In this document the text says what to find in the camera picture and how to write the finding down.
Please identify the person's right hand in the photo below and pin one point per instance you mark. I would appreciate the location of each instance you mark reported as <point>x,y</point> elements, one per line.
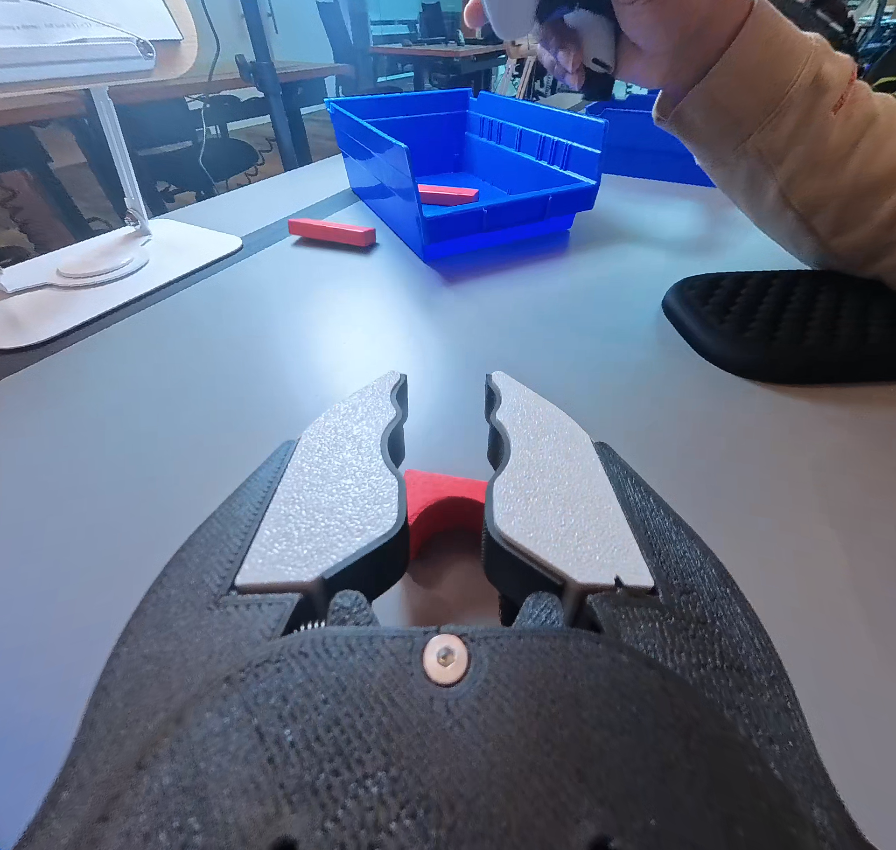
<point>665,17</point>

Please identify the brown wooden desk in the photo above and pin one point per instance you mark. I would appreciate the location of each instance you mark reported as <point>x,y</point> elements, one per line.
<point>294,73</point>
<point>434,50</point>

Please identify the black textured wrist pad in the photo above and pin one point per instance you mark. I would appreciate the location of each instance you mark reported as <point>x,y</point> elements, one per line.
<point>784,325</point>

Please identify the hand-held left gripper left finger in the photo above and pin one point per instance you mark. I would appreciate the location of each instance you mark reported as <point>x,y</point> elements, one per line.
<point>329,500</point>

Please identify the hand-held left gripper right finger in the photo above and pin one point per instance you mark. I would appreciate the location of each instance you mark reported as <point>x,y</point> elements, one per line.
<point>560,500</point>

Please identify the red rectangular wooden block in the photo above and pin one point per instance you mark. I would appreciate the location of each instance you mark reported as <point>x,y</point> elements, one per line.
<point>329,231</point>
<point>448,196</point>

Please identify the black office chair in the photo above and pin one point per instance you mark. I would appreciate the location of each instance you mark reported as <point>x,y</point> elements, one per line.
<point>210,150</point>
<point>336,31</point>

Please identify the white document stand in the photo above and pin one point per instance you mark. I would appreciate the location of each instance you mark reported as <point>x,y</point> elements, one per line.
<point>105,283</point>

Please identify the person's right forearm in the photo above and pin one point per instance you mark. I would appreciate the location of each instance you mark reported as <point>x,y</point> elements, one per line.
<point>791,136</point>

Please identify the blue plastic bin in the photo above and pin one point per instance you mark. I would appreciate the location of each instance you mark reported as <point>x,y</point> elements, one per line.
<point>644,150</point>
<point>392,157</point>

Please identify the red arch wooden block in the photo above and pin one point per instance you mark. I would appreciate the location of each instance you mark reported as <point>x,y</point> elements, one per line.
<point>437,500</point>

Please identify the black metal pole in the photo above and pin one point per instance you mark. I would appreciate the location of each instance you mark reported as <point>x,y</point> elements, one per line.
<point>262,45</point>

